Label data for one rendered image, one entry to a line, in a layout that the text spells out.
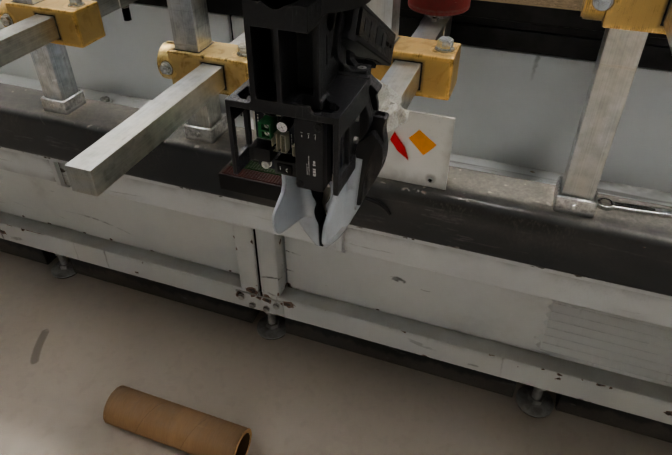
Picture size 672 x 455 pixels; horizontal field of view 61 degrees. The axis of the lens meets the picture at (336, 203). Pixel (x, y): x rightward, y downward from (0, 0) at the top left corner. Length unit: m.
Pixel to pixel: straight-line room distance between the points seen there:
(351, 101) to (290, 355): 1.13
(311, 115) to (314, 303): 1.01
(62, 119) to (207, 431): 0.65
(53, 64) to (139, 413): 0.71
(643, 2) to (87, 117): 0.74
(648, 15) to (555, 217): 0.24
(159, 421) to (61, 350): 0.40
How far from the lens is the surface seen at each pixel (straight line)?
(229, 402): 1.37
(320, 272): 1.27
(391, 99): 0.55
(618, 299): 0.85
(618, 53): 0.64
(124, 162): 0.61
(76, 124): 0.94
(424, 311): 1.25
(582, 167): 0.70
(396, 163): 0.72
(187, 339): 1.50
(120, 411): 1.33
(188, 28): 0.77
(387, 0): 0.65
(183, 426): 1.26
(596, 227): 0.72
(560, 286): 0.84
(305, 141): 0.34
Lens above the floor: 1.11
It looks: 37 degrees down
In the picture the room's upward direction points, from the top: straight up
